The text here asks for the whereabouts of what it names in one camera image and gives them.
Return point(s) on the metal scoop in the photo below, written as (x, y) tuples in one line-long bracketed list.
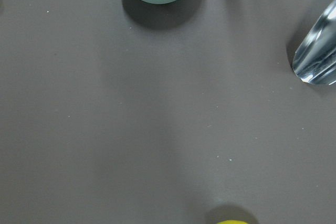
[(314, 59)]

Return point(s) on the upper yellow lemon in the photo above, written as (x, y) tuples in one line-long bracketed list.
[(232, 222)]

